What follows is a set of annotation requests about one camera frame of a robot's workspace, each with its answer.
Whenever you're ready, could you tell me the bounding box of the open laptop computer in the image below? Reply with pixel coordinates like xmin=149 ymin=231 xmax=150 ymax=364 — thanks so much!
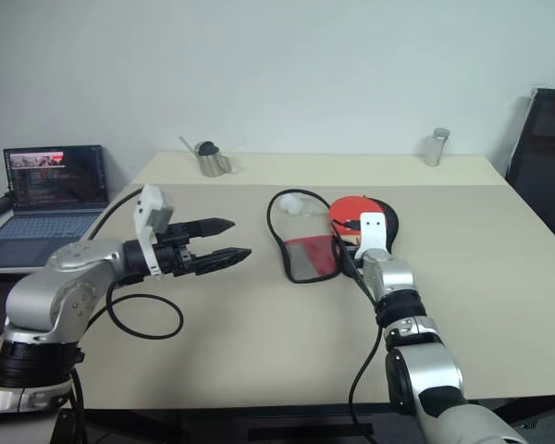
xmin=0 ymin=144 xmax=110 ymax=269

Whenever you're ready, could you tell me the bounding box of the red table tennis paddle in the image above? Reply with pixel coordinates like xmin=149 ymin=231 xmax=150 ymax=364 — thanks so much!
xmin=327 ymin=193 xmax=401 ymax=249

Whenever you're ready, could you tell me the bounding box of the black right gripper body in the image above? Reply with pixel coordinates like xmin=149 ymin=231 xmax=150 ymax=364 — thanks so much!
xmin=340 ymin=243 xmax=364 ymax=270

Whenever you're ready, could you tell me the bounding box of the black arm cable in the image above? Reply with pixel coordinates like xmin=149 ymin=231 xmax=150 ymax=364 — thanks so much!
xmin=327 ymin=219 xmax=385 ymax=425
xmin=68 ymin=187 xmax=185 ymax=444

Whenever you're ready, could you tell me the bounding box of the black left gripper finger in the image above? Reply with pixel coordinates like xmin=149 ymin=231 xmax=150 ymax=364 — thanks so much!
xmin=191 ymin=248 xmax=253 ymax=275
xmin=187 ymin=216 xmax=237 ymax=240

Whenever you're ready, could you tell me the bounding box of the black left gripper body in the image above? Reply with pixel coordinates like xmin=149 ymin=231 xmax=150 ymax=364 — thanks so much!
xmin=154 ymin=220 xmax=201 ymax=279

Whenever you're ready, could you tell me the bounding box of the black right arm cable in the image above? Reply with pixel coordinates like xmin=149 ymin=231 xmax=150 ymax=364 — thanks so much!
xmin=327 ymin=219 xmax=385 ymax=425

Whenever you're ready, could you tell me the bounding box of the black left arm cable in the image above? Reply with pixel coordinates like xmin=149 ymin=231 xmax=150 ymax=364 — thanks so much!
xmin=68 ymin=187 xmax=185 ymax=444

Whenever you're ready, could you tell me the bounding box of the white fluffy pom-pom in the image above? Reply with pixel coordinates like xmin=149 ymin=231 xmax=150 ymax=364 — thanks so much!
xmin=279 ymin=193 xmax=304 ymax=216

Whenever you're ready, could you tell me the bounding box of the clear glass jar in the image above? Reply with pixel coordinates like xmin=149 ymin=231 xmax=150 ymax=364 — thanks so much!
xmin=424 ymin=127 xmax=452 ymax=167

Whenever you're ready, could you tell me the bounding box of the steel mug with black lid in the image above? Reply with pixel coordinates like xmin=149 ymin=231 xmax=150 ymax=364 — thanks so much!
xmin=194 ymin=141 xmax=235 ymax=178

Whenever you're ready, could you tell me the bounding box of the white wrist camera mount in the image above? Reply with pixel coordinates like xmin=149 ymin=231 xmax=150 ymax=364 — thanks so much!
xmin=132 ymin=183 xmax=176 ymax=278
xmin=353 ymin=211 xmax=386 ymax=261

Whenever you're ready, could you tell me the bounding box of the black office chair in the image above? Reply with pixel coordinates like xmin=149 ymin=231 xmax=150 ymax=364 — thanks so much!
xmin=505 ymin=87 xmax=555 ymax=255

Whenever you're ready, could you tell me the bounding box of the clear black-trimmed paddle case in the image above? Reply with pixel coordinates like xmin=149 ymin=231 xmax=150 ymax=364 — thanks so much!
xmin=265 ymin=187 xmax=348 ymax=284

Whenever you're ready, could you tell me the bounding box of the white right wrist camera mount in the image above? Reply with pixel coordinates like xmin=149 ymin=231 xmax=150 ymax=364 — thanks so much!
xmin=353 ymin=211 xmax=386 ymax=261

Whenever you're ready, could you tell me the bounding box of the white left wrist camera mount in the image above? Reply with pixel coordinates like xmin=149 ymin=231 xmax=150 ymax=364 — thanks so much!
xmin=132 ymin=183 xmax=176 ymax=278

